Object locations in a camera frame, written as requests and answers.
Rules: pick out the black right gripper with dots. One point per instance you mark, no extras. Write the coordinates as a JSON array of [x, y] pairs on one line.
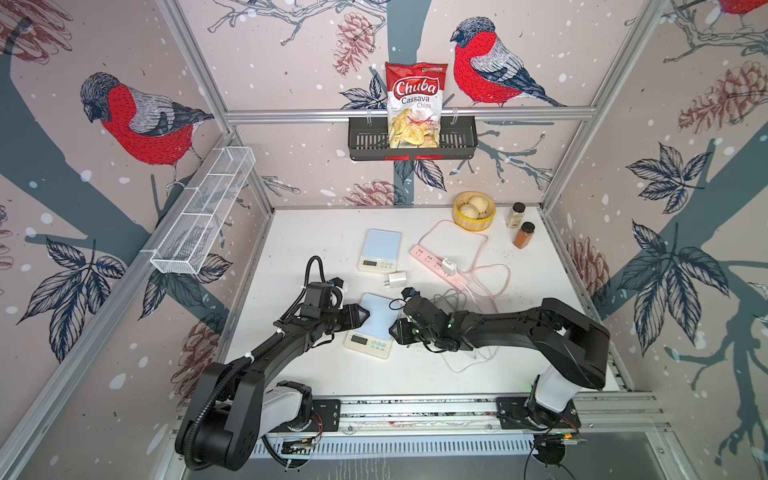
[[399, 328]]

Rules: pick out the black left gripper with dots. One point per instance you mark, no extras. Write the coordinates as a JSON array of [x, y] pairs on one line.
[[352, 320]]

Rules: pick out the blue-top kitchen scale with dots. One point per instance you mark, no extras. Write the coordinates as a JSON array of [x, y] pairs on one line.
[[373, 338], [380, 252]]

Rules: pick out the white charger adapter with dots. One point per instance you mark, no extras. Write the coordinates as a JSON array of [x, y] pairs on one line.
[[449, 267], [396, 279]]

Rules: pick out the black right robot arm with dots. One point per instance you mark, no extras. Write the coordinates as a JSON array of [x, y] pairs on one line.
[[575, 346]]

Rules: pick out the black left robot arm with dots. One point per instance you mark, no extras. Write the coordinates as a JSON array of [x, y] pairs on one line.
[[235, 404]]

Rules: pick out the pink power strip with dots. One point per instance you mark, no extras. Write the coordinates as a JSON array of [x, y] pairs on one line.
[[433, 263]]

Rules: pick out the bun in bowl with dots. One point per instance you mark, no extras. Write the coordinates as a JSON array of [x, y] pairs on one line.
[[469, 211], [479, 202]]

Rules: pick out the yellow rimmed wooden bowl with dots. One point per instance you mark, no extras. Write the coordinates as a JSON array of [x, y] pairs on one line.
[[473, 225]]

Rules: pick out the brown spice jar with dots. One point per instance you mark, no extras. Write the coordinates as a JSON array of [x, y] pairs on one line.
[[524, 235]]

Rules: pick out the light spice jar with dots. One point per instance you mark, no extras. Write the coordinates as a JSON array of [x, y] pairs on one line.
[[516, 215]]

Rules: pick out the red cassava chips bag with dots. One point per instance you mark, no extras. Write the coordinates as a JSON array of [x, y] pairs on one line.
[[414, 104]]

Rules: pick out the black hanging wire basket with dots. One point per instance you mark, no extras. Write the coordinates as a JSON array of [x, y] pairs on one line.
[[368, 141]]

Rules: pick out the white mesh wall shelf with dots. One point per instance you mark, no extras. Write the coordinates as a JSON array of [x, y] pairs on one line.
[[194, 232]]

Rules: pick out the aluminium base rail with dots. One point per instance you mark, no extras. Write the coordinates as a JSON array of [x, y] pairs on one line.
[[454, 414]]

